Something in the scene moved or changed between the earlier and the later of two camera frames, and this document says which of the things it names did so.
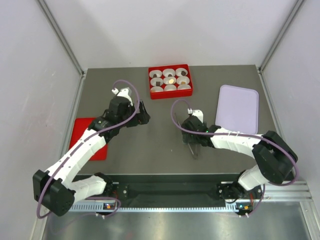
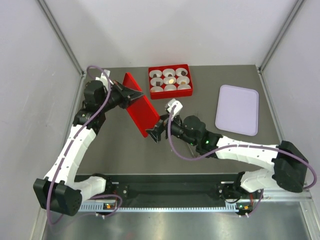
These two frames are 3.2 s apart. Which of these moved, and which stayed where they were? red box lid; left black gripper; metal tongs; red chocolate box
Moved: left black gripper; red box lid
Stayed: red chocolate box; metal tongs
